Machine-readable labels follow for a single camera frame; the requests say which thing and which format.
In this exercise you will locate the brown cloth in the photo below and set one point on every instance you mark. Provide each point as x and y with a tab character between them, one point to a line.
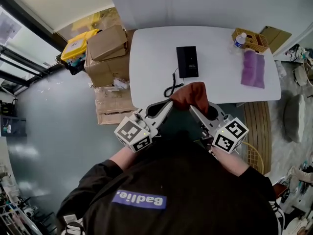
193	94

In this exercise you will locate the grey cushion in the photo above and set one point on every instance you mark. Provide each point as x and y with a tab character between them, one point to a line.
294	117

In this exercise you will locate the dark shelf unit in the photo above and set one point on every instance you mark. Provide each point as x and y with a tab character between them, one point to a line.
14	126

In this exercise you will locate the purple cloth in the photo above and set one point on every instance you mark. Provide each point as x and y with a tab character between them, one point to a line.
253	70

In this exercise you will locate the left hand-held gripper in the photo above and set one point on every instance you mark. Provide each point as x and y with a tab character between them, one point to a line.
133	133

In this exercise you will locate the person's right forearm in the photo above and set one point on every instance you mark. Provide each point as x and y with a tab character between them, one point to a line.
228	163

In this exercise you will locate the flat cardboard box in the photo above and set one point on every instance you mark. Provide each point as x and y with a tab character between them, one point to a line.
115	118

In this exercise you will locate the paper notice on window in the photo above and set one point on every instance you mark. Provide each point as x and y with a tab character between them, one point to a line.
8	28

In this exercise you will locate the wooden slatted bench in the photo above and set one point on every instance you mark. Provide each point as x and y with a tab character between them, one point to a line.
258	124

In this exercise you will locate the large cardboard box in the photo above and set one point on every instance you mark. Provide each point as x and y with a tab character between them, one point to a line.
105	71

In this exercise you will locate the yellow lidded bin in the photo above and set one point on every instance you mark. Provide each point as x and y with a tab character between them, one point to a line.
75	45

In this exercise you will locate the white round appliance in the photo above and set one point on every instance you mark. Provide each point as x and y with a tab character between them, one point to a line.
302	76

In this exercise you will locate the taped cardboard box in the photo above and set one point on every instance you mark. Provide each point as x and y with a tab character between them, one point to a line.
115	100

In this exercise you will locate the flat cardboard sheet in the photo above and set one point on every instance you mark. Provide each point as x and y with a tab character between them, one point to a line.
276	37

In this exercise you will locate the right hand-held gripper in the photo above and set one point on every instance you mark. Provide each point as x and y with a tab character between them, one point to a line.
230	136

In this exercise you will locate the person's left forearm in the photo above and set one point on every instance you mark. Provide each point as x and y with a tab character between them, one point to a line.
122	158

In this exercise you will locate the small cardboard box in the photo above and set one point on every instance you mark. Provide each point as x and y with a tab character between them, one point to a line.
107	41

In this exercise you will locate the black desk phone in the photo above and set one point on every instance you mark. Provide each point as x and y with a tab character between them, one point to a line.
187	61

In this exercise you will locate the white crumpled plastic packaging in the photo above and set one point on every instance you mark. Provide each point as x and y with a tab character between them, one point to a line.
121	83

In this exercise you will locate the yellow woven basket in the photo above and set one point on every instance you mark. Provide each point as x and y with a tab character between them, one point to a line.
259	43

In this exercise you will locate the person's black sweatshirt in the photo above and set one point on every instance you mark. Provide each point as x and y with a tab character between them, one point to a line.
171	180

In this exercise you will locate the clear plastic water bottle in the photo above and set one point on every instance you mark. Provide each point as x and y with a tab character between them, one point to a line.
239	41

